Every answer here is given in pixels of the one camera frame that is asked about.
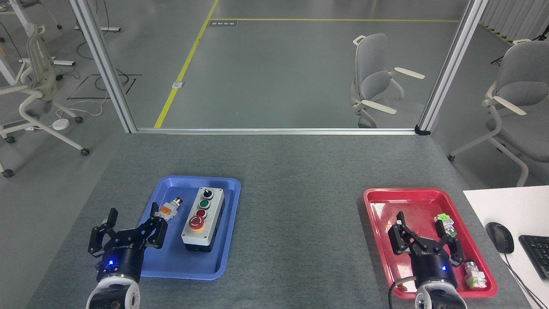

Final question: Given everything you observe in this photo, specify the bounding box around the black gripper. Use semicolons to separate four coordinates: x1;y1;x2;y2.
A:
88;208;169;283
388;211;466;288

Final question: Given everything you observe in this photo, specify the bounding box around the grey control box with buttons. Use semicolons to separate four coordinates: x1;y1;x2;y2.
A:
181;187;226;253

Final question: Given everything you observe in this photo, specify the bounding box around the red plastic tray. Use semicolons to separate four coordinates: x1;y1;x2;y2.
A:
363;188;498;299

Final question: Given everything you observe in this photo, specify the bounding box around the blue plastic tray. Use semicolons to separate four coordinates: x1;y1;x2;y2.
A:
136;175;241;281

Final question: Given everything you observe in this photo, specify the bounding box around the black computer mouse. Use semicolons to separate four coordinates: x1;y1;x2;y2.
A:
486;222;515;254

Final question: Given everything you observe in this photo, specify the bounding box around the white desk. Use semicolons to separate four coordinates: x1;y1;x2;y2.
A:
462;185;549;309

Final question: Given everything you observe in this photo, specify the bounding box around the black keyboard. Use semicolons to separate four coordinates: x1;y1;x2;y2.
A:
518;234;549;280

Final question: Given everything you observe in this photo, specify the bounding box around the grey office chair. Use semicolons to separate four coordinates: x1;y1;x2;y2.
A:
447;39;549;188
349;33;426;129

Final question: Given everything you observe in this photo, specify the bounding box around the white mesh office chair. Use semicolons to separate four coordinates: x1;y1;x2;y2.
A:
0;24;90;179

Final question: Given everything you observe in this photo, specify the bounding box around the silver aluminium crossbar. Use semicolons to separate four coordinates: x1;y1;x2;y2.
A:
135;127;419;136

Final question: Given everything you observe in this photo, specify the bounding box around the white curtain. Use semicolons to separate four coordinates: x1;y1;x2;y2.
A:
478;0;549;42

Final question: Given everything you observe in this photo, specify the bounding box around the green push button switch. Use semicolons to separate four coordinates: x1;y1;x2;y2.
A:
433;213;458;239

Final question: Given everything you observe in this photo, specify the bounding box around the red push button switch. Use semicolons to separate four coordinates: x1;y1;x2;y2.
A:
158;197;184;223

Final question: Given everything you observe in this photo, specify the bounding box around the silver push button switch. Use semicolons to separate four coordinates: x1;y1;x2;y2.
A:
463;260;488;289

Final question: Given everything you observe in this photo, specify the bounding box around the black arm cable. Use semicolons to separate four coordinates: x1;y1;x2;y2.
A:
388;277;419;309

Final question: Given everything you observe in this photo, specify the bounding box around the black mouse cable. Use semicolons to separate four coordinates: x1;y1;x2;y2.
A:
500;252;547;309

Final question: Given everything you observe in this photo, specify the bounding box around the white floor cable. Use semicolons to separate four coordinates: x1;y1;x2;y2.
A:
56;92;113;120

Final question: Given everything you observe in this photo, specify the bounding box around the black floor cable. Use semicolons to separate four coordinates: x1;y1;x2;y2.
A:
76;0;143;93

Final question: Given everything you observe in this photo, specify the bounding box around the silver aluminium post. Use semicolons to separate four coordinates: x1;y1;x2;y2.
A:
69;0;138;133
415;0;489;136

